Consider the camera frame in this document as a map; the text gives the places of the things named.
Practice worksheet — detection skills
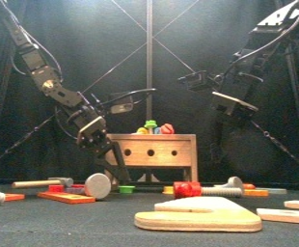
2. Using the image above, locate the purple toy nut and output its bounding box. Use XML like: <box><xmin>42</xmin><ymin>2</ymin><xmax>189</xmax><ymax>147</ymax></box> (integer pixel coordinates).
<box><xmin>65</xmin><ymin>186</ymin><xmax>87</xmax><ymax>196</ymax></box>

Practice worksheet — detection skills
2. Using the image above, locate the black vertical frame post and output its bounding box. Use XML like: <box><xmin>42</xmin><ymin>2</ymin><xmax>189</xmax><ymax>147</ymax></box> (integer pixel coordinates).
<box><xmin>285</xmin><ymin>41</ymin><xmax>299</xmax><ymax>177</ymax></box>

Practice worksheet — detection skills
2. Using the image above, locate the red toy bolt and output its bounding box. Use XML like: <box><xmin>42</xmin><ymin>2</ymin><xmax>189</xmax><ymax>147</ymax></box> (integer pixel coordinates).
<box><xmin>159</xmin><ymin>123</ymin><xmax>177</xmax><ymax>135</ymax></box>

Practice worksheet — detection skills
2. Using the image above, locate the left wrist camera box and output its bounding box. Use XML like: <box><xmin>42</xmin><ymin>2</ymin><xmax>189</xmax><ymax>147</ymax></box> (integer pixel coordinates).
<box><xmin>107</xmin><ymin>92</ymin><xmax>135</xmax><ymax>116</ymax></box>

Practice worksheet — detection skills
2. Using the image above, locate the grey vertical frame pole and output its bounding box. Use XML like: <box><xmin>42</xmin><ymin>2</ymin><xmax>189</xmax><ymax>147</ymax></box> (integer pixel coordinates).
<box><xmin>146</xmin><ymin>0</ymin><xmax>154</xmax><ymax>122</ymax></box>

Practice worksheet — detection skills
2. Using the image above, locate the red toy block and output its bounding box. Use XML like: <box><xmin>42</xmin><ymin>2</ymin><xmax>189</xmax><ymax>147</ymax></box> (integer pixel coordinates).
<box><xmin>47</xmin><ymin>184</ymin><xmax>66</xmax><ymax>194</ymax></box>

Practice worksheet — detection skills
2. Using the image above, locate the small orange toy piece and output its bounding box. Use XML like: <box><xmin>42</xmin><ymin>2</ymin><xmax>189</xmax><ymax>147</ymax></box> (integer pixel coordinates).
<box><xmin>5</xmin><ymin>192</ymin><xmax>27</xmax><ymax>203</ymax></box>

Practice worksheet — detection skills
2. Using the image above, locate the wooden toy work bench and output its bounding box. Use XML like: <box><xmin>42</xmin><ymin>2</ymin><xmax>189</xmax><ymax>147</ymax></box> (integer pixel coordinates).
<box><xmin>103</xmin><ymin>133</ymin><xmax>201</xmax><ymax>183</ymax></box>

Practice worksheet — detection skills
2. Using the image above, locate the long wooden holed strip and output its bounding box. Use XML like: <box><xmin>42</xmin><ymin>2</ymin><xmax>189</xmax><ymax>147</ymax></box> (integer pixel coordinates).
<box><xmin>255</xmin><ymin>207</ymin><xmax>299</xmax><ymax>226</ymax></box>

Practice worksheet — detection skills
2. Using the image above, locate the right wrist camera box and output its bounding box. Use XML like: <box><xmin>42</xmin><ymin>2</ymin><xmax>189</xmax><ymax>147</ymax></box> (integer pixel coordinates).
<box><xmin>177</xmin><ymin>69</ymin><xmax>222</xmax><ymax>94</ymax></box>

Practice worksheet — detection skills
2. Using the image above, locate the orange toy bar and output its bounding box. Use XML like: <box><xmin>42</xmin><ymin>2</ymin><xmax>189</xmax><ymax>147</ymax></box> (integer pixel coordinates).
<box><xmin>243</xmin><ymin>188</ymin><xmax>271</xmax><ymax>198</ymax></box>

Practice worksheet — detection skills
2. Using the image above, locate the diagonal metal frame strut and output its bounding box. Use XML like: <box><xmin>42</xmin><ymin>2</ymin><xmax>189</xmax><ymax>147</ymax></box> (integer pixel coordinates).
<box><xmin>250</xmin><ymin>119</ymin><xmax>299</xmax><ymax>177</ymax></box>
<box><xmin>0</xmin><ymin>114</ymin><xmax>57</xmax><ymax>172</ymax></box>

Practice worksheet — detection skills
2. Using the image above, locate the green toy nut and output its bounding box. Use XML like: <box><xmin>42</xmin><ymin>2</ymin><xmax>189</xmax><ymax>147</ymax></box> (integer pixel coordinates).
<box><xmin>118</xmin><ymin>184</ymin><xmax>137</xmax><ymax>195</ymax></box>

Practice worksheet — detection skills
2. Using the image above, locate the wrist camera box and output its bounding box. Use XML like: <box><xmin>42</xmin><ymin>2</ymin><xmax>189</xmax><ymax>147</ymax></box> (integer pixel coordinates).
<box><xmin>177</xmin><ymin>69</ymin><xmax>222</xmax><ymax>94</ymax></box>
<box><xmin>107</xmin><ymin>92</ymin><xmax>135</xmax><ymax>116</ymax></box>

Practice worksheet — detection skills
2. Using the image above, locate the grey dome-head toy bolt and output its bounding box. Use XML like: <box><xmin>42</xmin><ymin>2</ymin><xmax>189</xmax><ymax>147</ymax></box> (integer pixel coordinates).
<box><xmin>213</xmin><ymin>176</ymin><xmax>246</xmax><ymax>191</ymax></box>

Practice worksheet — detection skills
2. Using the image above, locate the orange holed toy plate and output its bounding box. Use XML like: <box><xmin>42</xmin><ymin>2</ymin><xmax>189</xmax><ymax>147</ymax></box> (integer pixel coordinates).
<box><xmin>37</xmin><ymin>191</ymin><xmax>97</xmax><ymax>206</ymax></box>

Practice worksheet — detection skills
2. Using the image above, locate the grey toy bolt with nut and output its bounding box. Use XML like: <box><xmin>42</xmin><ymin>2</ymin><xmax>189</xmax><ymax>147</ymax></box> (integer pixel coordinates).
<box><xmin>201</xmin><ymin>186</ymin><xmax>245</xmax><ymax>199</ymax></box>

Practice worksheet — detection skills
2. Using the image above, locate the grey round-head toy bolt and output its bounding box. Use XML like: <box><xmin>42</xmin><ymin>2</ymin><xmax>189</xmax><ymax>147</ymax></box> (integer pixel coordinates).
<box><xmin>85</xmin><ymin>173</ymin><xmax>114</xmax><ymax>201</ymax></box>

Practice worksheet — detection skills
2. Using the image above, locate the red toy nut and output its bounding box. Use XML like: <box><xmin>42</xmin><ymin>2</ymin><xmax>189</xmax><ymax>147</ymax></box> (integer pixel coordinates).
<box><xmin>173</xmin><ymin>180</ymin><xmax>205</xmax><ymax>200</ymax></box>

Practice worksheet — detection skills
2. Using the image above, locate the wooden toy hammer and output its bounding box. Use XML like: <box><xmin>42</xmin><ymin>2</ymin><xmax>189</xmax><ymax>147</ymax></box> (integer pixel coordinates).
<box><xmin>11</xmin><ymin>176</ymin><xmax>75</xmax><ymax>190</ymax></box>

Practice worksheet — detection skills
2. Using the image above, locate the pale green toy strip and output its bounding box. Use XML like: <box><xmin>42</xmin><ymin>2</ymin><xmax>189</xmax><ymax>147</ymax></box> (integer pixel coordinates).
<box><xmin>255</xmin><ymin>187</ymin><xmax>289</xmax><ymax>195</ymax></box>

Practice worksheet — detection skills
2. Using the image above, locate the wooden toy wrench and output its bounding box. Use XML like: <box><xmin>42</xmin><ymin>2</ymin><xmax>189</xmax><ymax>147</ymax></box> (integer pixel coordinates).
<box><xmin>133</xmin><ymin>196</ymin><xmax>265</xmax><ymax>233</ymax></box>

